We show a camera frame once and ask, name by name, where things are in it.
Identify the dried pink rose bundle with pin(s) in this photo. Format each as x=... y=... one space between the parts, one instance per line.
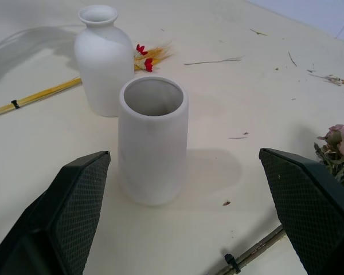
x=339 y=149

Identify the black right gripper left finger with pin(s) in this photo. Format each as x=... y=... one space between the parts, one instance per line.
x=74 y=206

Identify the dry plant debris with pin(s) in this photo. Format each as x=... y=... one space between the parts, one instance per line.
x=331 y=78

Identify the yellow dried stalk bundle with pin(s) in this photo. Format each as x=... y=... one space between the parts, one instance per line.
x=37 y=96

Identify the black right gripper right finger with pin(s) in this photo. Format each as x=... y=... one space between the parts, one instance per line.
x=309 y=206

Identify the white cylindrical vase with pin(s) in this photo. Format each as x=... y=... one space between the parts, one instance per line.
x=152 y=149

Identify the long thin dry twig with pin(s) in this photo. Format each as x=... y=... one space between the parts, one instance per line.
x=215 y=61

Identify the small dry twig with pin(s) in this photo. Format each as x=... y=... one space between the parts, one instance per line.
x=292 y=58

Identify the white bottle-shaped vase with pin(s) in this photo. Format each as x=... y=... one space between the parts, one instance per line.
x=103 y=63

